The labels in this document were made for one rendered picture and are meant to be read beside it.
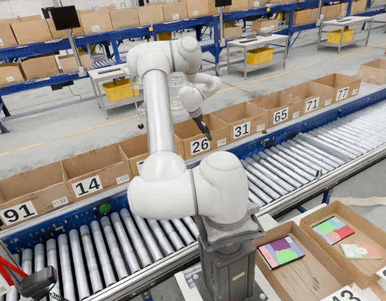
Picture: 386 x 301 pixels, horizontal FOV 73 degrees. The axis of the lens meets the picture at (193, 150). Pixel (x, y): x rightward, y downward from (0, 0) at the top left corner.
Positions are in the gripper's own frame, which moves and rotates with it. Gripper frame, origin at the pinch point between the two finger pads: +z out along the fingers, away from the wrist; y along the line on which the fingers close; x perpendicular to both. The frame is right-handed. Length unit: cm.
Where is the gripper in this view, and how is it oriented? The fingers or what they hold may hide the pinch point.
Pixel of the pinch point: (207, 135)
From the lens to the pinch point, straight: 189.8
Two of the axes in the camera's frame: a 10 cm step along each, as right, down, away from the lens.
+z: 3.9, 6.8, 6.2
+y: 4.8, 4.3, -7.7
